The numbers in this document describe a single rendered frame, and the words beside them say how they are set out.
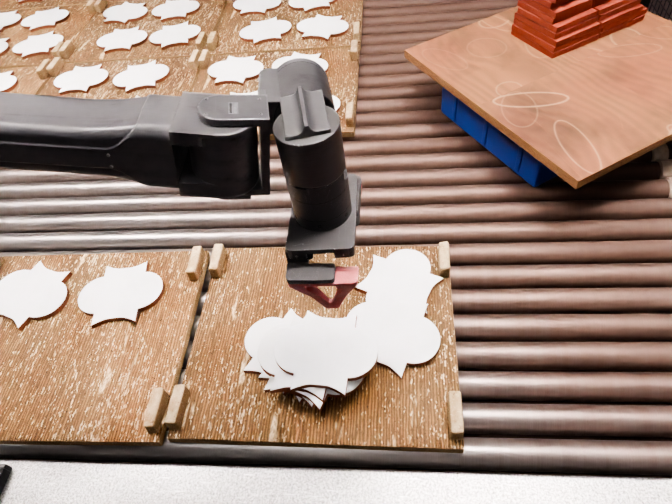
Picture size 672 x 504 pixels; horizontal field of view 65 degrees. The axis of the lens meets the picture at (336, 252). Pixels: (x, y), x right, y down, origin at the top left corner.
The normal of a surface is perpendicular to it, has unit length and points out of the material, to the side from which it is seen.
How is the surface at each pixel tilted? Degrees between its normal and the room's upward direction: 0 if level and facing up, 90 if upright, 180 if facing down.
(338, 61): 0
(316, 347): 0
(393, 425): 0
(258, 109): 11
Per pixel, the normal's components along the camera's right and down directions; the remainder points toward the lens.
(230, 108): 0.09, -0.66
